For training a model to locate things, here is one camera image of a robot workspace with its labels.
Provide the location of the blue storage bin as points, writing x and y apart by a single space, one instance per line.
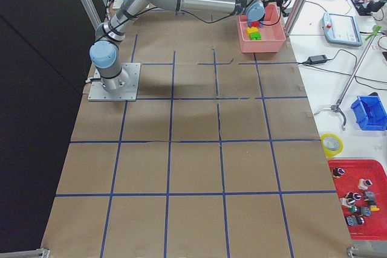
369 112

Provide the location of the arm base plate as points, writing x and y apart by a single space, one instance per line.
122 88

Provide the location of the yellow toy block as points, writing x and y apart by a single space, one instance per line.
251 30

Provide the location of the black power adapter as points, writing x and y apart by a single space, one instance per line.
317 59

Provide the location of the teach pendant tablet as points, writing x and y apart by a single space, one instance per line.
341 30

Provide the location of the red toy block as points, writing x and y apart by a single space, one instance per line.
255 24

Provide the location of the yellow tape roll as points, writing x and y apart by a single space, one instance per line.
332 144

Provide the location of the green toy block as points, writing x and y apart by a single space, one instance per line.
255 35

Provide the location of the red parts tray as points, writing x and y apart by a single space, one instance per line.
361 189

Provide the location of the pink plastic box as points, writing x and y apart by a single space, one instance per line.
272 33

